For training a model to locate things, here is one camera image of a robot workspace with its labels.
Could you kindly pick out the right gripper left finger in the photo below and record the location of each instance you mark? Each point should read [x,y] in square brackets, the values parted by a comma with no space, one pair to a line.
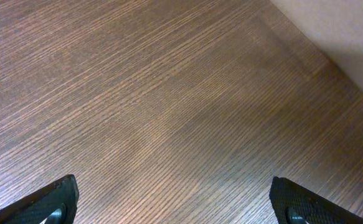
[54,203]

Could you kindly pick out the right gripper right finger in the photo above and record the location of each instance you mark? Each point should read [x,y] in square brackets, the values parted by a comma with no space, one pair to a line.
[293,203]

